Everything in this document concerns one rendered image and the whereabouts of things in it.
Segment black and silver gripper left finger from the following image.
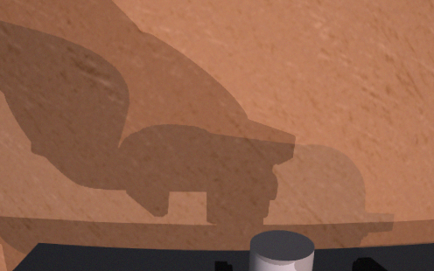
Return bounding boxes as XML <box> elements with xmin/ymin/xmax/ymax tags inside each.
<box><xmin>215</xmin><ymin>261</ymin><xmax>233</xmax><ymax>271</ymax></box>

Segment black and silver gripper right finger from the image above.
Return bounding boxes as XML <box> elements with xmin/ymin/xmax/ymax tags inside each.
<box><xmin>352</xmin><ymin>257</ymin><xmax>388</xmax><ymax>271</ymax></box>

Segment grey cabinet with drawer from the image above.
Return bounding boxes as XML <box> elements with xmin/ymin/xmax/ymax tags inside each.
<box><xmin>12</xmin><ymin>230</ymin><xmax>434</xmax><ymax>271</ymax></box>

